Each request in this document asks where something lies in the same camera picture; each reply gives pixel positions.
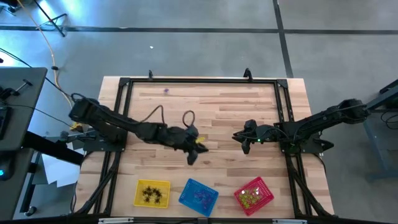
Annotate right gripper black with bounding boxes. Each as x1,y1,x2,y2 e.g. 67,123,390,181
232,124,277,155

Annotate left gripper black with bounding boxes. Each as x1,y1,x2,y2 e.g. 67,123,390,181
165,124,210,166

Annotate blue plastic slotted basket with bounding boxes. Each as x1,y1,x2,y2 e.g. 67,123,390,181
178,177,220,217

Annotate red plastic slotted basket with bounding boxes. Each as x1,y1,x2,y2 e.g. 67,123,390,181
233,176,275,217

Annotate yellow plastic slotted basket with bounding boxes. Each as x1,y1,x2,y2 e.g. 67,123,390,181
133,179,172,209

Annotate white paper sheets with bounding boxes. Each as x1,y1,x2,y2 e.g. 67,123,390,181
30,141,82,188

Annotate black desk support beam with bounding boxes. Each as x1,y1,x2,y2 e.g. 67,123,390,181
22,130,85,166

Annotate grey desk top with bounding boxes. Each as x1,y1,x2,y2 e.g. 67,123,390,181
0,67,49,152

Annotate black desk device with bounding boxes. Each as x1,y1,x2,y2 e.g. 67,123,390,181
0,105,12,141

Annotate black desk clamp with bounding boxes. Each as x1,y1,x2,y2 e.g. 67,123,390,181
0,78,34,101

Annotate black tripod stand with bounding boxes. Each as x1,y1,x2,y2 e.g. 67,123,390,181
32,0,68,37

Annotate black equipment base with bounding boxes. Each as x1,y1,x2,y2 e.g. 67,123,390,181
0,0,34,14

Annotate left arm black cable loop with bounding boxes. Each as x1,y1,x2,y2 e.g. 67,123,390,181
139,104,197,129

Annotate black aluminium rail frame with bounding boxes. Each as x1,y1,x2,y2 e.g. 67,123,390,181
70,76,336,218

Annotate silver metal bracket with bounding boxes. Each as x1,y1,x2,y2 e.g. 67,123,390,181
98,217,135,224
271,218,308,224

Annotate blue-grey metal cart frame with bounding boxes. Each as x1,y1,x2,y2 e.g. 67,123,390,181
362,79,398,183

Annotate black cable on cart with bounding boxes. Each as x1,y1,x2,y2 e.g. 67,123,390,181
381,111,398,130

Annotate black floor cable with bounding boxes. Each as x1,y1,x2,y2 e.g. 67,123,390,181
0,103,72,127
0,47,75,99

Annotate orange extension cable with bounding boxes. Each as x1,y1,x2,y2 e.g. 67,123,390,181
17,0,82,131

